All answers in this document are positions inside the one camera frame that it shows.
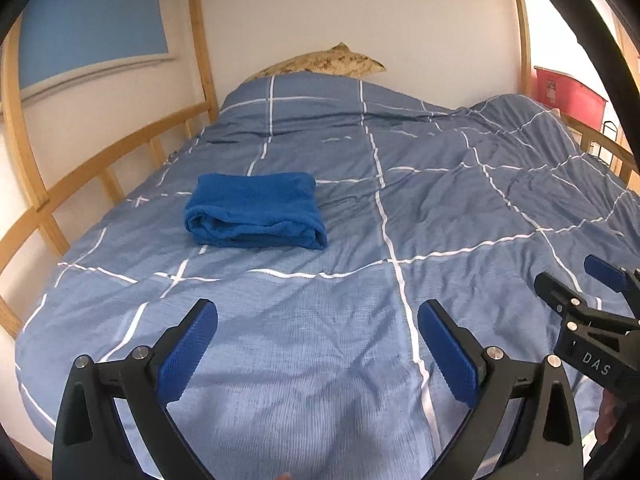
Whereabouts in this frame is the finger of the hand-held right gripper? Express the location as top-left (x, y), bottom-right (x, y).
top-left (584, 255), bottom-right (640, 311)
top-left (534, 272), bottom-right (606, 326)

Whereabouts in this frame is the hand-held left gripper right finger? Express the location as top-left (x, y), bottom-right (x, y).
top-left (417, 300), bottom-right (585, 480)

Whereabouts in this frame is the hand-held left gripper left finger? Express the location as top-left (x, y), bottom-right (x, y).
top-left (52, 299), bottom-right (219, 480)

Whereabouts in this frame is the person's right hand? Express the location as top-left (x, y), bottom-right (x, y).
top-left (594, 389), bottom-right (620, 442)

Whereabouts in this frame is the blue checked blanket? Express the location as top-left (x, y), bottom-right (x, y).
top-left (15, 72), bottom-right (640, 480)

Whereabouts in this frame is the red storage box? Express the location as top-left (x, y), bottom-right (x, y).
top-left (532, 65), bottom-right (610, 132)

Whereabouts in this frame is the beige patterned pillow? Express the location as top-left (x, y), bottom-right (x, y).
top-left (245, 42), bottom-right (387, 81)

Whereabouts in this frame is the blue window blind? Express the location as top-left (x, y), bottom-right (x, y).
top-left (17, 0), bottom-right (171, 91)

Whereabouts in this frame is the black wire rack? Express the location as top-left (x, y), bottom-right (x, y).
top-left (601, 120), bottom-right (623, 163)

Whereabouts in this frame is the black cable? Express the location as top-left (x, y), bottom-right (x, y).
top-left (562, 0), bottom-right (640, 96)

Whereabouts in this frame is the wooden bed frame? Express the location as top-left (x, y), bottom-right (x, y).
top-left (0, 0), bottom-right (640, 343)

